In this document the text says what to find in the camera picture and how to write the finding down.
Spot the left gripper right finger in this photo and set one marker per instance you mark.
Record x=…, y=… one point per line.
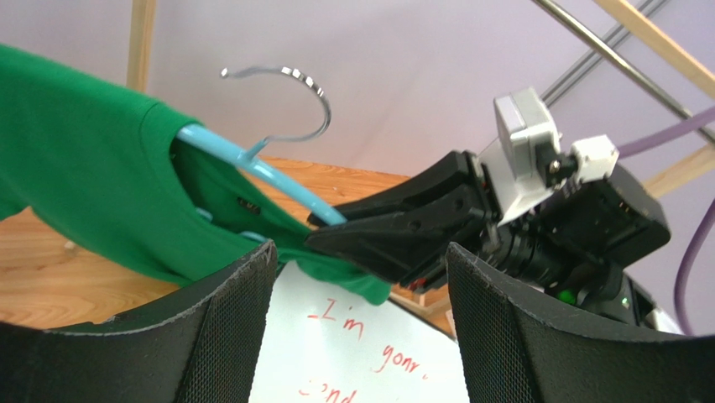
x=519, y=345

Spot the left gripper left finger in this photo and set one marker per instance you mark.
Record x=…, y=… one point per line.
x=198, y=344

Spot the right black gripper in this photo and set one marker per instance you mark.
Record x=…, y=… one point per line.
x=581, y=238

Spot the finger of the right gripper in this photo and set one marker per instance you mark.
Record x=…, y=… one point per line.
x=400, y=247
x=426, y=191

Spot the green t shirt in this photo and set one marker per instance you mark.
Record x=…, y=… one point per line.
x=101, y=165

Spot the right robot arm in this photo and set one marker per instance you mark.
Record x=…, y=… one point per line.
x=625, y=305

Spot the wooden clothes rack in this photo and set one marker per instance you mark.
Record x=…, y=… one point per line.
x=638, y=24

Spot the whiteboard with red writing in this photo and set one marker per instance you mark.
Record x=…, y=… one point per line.
x=325, y=344

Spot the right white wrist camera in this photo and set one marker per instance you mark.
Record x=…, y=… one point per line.
x=525, y=164

